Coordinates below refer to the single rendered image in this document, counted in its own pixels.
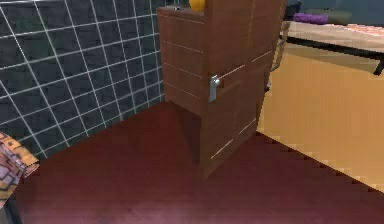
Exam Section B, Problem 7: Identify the silver door handle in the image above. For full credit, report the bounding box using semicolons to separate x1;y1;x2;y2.
208;74;221;103

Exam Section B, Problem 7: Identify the brown wooden chest of drawers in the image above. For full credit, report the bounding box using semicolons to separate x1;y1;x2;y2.
156;5;206;116

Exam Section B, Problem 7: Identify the purple pillow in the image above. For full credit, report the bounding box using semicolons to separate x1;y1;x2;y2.
292;12;330;25

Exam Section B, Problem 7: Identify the orange round object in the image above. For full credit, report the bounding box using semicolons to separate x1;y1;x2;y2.
188;0;208;13

